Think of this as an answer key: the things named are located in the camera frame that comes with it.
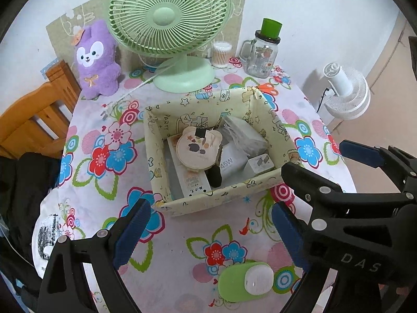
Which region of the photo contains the white fan cable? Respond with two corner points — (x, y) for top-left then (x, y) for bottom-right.
(104, 68), (170, 111)

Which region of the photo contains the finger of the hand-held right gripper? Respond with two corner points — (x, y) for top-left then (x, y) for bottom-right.
(281, 161), (417, 282)
(339, 140), (417, 186)

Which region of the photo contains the yellow printed storage box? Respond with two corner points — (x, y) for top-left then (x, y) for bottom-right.
(144, 86), (302, 218)

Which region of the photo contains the beige door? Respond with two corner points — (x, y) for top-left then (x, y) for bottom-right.
(332, 10), (417, 137)

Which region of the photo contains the small white adapter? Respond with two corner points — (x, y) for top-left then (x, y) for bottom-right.
(244, 154), (276, 175)

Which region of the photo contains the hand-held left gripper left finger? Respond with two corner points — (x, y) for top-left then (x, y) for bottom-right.
(38, 197), (152, 313)

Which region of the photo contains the white bag with tower print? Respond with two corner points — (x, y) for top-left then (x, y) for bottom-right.
(31, 199), (66, 274)

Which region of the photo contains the green desk fan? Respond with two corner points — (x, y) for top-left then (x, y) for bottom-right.
(107, 0), (232, 93)

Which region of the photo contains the wooden chair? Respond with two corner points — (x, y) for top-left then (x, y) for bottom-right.
(0, 59), (82, 160)

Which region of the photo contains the green plastic cup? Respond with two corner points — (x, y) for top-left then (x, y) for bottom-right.
(261, 18), (283, 38)

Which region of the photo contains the purple plush toy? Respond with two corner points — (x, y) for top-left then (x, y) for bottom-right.
(76, 20), (122, 100)

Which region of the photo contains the green and white oval device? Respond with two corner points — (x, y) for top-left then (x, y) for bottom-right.
(218, 261), (274, 302)

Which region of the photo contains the black clothing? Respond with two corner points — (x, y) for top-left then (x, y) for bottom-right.
(0, 152), (62, 268)

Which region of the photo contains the white 45W charger box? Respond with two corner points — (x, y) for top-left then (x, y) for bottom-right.
(218, 142), (250, 181)

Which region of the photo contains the glass jar mug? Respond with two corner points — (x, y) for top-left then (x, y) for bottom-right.
(240, 30), (281, 79)

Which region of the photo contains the white floor fan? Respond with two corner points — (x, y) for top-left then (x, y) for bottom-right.
(322, 63), (371, 120)

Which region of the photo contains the cotton swab container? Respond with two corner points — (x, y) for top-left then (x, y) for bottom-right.
(211, 41), (232, 69)

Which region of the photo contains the black power cable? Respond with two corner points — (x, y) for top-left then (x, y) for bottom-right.
(314, 86), (329, 113)

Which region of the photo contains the narrow white stained box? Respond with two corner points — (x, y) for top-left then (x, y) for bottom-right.
(168, 137), (212, 199)

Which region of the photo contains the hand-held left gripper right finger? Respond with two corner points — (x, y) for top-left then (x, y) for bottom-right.
(272, 202), (339, 313)

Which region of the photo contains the beige bear-shaped palette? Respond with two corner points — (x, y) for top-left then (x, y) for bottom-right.
(176, 127), (224, 171)

